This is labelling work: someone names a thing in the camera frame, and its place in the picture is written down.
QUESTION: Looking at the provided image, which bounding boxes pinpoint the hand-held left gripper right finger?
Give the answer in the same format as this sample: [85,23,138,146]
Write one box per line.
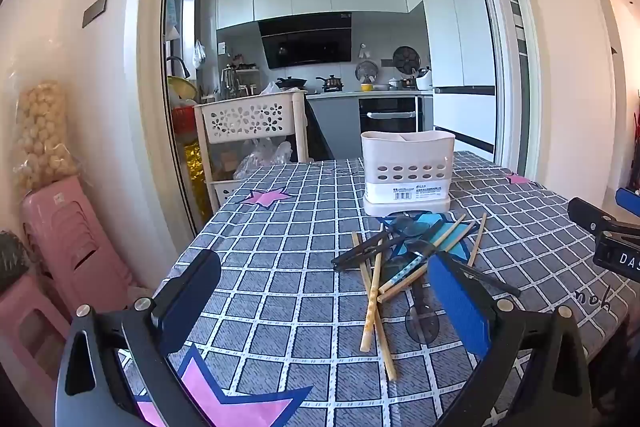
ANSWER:
[427,251,593,427]

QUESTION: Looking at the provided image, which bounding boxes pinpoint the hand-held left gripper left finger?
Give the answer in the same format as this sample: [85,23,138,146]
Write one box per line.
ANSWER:
[55,249,223,427]

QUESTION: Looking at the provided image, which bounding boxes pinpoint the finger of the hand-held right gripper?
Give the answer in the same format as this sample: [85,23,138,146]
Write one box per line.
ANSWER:
[615,187,640,212]
[567,197,618,235]

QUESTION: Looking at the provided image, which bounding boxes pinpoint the dark clear plastic spoon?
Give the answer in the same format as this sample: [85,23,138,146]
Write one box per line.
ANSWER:
[404,252,442,343]
[331,216,426,272]

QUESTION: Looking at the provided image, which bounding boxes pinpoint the blue dotted wooden chopstick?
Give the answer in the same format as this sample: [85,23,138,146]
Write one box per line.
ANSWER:
[377,214,467,295]

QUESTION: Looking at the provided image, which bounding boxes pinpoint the white utensil holder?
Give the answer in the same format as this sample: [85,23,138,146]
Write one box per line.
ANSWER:
[361,130,457,218]

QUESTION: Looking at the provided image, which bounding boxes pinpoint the dark red hanging items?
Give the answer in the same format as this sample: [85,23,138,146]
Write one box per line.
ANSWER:
[620,92,640,192]

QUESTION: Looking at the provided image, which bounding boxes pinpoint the grey checked tablecloth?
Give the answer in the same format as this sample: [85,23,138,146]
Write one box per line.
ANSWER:
[117,151,640,427]

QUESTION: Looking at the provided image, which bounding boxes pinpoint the gold foil pack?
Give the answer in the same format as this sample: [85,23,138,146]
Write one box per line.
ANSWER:
[182,142,213,220]

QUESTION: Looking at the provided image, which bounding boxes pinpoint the pink plastic stool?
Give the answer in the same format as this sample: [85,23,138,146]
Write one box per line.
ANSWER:
[0,277,71,388]
[20,177,151,308]

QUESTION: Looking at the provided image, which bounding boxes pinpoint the clear plastic bag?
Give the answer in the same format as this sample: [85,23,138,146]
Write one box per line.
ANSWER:
[232,138,293,180]

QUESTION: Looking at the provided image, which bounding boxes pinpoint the red basin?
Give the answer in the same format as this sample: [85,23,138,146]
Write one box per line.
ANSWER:
[171,106,198,135]

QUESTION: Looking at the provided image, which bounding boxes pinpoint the dark grey cushion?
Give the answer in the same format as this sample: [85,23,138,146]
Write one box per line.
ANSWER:
[0,231,31,293]

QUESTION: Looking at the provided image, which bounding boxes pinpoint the white flower-cutout storage cart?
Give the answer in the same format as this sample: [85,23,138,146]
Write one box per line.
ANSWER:
[194,90,310,218]

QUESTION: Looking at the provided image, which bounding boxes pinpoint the black built-in oven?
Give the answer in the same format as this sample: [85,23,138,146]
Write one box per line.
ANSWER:
[359,96,418,146]

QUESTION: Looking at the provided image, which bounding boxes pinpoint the white fridge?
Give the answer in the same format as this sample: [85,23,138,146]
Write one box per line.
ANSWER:
[412,0,498,152]

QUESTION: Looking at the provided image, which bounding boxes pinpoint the yellow-green bowl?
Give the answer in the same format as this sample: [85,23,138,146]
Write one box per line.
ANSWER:
[167,76,198,100]

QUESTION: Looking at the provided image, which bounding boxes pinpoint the bag of pale round snacks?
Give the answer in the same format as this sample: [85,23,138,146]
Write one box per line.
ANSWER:
[12,79,81,198]

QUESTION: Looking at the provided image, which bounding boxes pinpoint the white counter rack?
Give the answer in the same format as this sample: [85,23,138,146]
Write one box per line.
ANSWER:
[235,67,261,98]

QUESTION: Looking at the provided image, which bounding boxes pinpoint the metal kitchen faucet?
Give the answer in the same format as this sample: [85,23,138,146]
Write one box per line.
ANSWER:
[166,56,191,80]

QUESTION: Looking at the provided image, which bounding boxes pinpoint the round dark hanging pan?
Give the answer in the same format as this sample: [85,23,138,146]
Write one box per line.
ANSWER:
[392,46,420,74]

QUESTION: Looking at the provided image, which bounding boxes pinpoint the black range hood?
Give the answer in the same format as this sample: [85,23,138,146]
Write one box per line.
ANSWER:
[258,12,353,70]

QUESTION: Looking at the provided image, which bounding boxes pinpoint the white sliding door frame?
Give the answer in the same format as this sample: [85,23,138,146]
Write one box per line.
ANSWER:
[137,0,546,238]

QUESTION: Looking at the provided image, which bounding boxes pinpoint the grey wall switch plate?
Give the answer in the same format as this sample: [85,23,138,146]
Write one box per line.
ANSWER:
[81,0,109,28]

